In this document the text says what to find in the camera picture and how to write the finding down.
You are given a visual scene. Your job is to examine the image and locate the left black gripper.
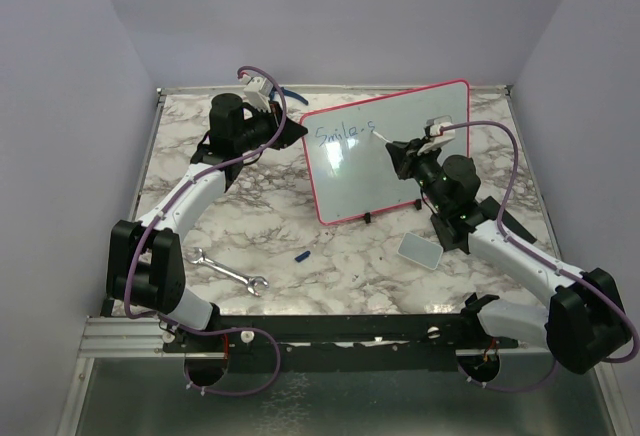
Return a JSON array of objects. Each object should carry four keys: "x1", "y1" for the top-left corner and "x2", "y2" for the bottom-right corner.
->
[{"x1": 234, "y1": 99, "x2": 307, "y2": 153}]

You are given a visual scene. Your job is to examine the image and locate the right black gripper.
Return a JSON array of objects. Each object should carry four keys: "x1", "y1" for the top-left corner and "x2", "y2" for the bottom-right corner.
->
[{"x1": 389, "y1": 136, "x2": 450, "y2": 214}]

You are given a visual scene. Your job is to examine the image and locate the blue marker cap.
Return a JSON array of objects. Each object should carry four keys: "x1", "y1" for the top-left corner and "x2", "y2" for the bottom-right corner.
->
[{"x1": 294, "y1": 250, "x2": 311, "y2": 263}]

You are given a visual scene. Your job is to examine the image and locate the silver combination wrench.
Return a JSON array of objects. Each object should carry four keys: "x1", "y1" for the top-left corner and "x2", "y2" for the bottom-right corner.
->
[{"x1": 185, "y1": 248, "x2": 270, "y2": 297}]

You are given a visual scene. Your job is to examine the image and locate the white whiteboard eraser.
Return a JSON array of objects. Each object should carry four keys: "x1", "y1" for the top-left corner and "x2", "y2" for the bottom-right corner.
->
[{"x1": 397, "y1": 232, "x2": 444, "y2": 270}]

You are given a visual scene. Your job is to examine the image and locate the red-framed whiteboard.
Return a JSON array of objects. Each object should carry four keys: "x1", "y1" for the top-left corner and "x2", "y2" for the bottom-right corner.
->
[{"x1": 300, "y1": 80, "x2": 470, "y2": 225}]

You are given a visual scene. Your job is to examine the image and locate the blue whiteboard marker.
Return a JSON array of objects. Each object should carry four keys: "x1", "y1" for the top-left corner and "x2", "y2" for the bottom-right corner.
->
[{"x1": 371, "y1": 131, "x2": 392, "y2": 144}]

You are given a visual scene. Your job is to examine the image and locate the blue-handled pliers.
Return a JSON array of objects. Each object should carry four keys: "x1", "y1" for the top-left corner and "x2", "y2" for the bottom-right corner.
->
[{"x1": 269, "y1": 87, "x2": 309, "y2": 106}]

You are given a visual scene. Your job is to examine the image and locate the purple cable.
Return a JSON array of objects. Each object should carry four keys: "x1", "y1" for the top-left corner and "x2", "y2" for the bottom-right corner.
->
[
  {"x1": 122, "y1": 65, "x2": 286, "y2": 398},
  {"x1": 439, "y1": 120, "x2": 640, "y2": 393}
]

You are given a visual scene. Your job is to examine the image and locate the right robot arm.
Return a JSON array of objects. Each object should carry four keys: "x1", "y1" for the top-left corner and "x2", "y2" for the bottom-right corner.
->
[{"x1": 385, "y1": 139, "x2": 633, "y2": 374}]

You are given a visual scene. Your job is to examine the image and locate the black whiteboard stand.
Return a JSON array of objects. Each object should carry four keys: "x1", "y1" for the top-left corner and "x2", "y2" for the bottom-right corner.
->
[{"x1": 361, "y1": 198, "x2": 426, "y2": 225}]

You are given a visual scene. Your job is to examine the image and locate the aluminium table frame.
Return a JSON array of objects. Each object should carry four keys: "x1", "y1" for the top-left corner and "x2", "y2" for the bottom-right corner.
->
[{"x1": 54, "y1": 84, "x2": 626, "y2": 436}]

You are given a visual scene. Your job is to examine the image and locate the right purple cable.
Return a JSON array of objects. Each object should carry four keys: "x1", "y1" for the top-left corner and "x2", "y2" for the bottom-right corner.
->
[{"x1": 439, "y1": 120, "x2": 640, "y2": 393}]

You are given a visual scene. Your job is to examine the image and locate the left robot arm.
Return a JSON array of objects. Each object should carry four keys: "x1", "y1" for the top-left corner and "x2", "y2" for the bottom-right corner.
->
[{"x1": 106, "y1": 93, "x2": 308, "y2": 351}]

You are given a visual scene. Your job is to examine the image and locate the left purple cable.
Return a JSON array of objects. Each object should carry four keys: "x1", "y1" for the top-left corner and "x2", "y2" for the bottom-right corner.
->
[{"x1": 122, "y1": 65, "x2": 286, "y2": 398}]

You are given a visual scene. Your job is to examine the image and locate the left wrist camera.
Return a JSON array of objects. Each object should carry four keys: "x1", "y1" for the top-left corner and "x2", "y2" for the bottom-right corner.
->
[{"x1": 240, "y1": 72, "x2": 273, "y2": 111}]

